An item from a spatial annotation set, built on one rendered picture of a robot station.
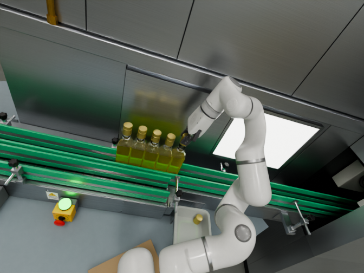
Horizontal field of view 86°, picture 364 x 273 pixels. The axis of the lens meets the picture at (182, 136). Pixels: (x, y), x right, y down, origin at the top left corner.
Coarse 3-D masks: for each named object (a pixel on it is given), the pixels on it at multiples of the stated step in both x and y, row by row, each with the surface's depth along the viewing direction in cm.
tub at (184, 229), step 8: (184, 208) 92; (192, 208) 94; (176, 216) 88; (184, 216) 97; (192, 216) 97; (208, 216) 93; (176, 224) 86; (184, 224) 94; (192, 224) 95; (200, 224) 97; (208, 224) 90; (176, 232) 83; (184, 232) 91; (192, 232) 92; (200, 232) 94; (208, 232) 88; (176, 240) 81; (184, 240) 89
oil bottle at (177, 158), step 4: (176, 148) 83; (172, 152) 85; (176, 152) 82; (180, 152) 82; (184, 152) 83; (172, 156) 83; (176, 156) 82; (180, 156) 82; (184, 156) 83; (172, 160) 84; (176, 160) 84; (180, 160) 84; (168, 164) 88; (172, 164) 85; (176, 164) 86; (180, 164) 86; (168, 168) 88; (172, 168) 88; (176, 168) 88; (168, 172) 89; (172, 172) 90; (176, 172) 90
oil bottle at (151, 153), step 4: (148, 144) 80; (148, 148) 80; (152, 148) 80; (156, 148) 80; (148, 152) 80; (152, 152) 80; (156, 152) 80; (144, 156) 82; (148, 156) 82; (152, 156) 82; (156, 156) 82; (144, 160) 84; (148, 160) 84; (152, 160) 84; (144, 164) 86; (148, 164) 86; (152, 164) 86; (152, 168) 88
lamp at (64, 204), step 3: (66, 198) 79; (60, 201) 77; (63, 201) 77; (66, 201) 77; (69, 201) 78; (60, 204) 76; (63, 204) 76; (66, 204) 77; (69, 204) 78; (60, 207) 76; (63, 207) 76; (66, 207) 77; (69, 207) 78; (63, 210) 77
